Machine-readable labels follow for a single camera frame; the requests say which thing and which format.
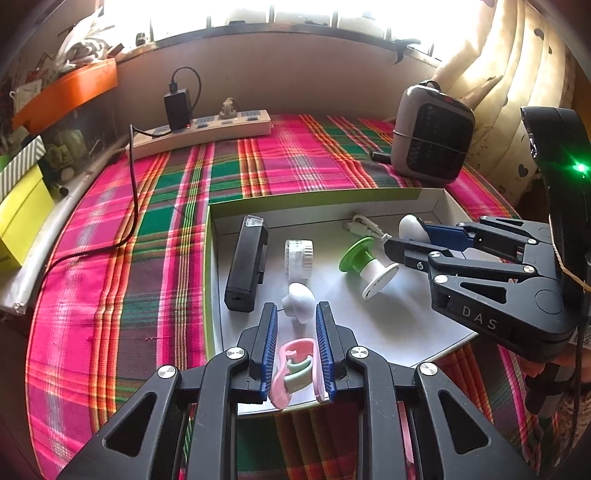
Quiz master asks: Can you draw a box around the black usb cable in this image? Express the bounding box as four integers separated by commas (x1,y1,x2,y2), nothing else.
169,67,203,123

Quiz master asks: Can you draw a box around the green and white spool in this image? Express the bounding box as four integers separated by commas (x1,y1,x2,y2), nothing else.
338,236,400,300

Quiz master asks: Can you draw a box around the orange storage box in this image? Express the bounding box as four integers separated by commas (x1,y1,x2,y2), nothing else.
11,58,118,130

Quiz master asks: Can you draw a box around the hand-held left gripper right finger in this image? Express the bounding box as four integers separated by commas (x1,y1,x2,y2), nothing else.
315,301,539,480

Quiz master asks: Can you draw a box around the white mushroom-shaped object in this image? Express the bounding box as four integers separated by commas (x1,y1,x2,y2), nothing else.
281,283,317,326

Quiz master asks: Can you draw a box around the cream heart-print curtain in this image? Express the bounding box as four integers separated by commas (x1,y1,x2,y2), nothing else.
434,0,583,195

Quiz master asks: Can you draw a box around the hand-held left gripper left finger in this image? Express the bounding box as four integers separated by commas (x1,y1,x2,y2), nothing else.
55,302,280,480

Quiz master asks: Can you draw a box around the pink plastic clip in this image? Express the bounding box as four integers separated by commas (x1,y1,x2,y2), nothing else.
269,338,327,409

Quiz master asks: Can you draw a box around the white round gadget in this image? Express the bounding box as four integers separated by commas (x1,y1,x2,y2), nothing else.
398,214,433,243

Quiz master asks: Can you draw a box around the black rectangular device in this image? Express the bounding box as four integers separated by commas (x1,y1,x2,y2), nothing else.
224,215,270,314

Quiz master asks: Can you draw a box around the pink green plaid tablecloth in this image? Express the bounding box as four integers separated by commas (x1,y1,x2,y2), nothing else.
25,113,573,480

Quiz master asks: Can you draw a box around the green cardboard box tray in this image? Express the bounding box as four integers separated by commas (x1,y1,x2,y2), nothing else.
203,186,486,417

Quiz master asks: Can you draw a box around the grey space heater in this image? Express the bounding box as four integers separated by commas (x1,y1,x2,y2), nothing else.
390,80,476,186

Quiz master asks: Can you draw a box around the striped box lid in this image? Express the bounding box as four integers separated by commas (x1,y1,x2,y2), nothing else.
0,137,47,200

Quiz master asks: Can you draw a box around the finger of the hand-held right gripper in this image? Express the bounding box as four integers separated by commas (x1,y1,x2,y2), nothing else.
421,215,555,260
383,239,556,286

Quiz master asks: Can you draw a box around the black window latch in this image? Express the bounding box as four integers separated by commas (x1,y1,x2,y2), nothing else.
392,38,419,64

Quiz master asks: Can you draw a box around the beige power strip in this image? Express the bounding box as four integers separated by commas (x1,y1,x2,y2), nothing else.
126,109,273,158

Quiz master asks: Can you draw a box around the yellow-green shoebox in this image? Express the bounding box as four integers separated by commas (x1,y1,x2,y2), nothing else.
0,164,52,269

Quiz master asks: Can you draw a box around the black power cord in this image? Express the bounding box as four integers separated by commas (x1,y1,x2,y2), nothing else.
39,124,140,283

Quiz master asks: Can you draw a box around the black charger adapter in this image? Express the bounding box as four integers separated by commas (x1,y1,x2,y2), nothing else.
164,88,192,133

